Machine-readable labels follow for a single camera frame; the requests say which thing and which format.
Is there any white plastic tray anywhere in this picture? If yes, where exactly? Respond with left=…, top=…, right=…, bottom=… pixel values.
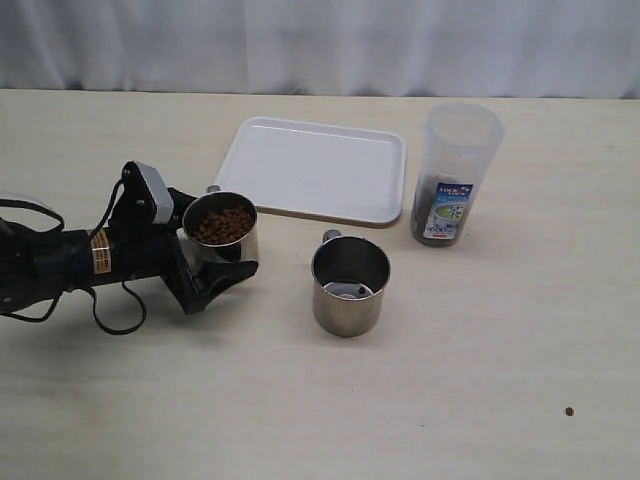
left=214, top=116, right=407, bottom=228

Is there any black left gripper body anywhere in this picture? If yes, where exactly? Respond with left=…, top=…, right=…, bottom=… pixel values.
left=106, top=161, right=205, bottom=315

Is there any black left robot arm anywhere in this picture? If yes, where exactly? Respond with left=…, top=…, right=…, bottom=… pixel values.
left=1, top=161, right=259, bottom=315

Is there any clear plastic container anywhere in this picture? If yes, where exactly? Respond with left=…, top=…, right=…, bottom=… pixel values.
left=410, top=103, right=504, bottom=247

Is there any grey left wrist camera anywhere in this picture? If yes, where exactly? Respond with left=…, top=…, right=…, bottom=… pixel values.
left=134, top=161, right=174, bottom=225

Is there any steel mug with pellets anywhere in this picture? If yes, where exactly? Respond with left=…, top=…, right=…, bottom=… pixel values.
left=182, top=185, right=259, bottom=263

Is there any steel mug with handle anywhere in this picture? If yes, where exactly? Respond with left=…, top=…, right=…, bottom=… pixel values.
left=311, top=229, right=391, bottom=338

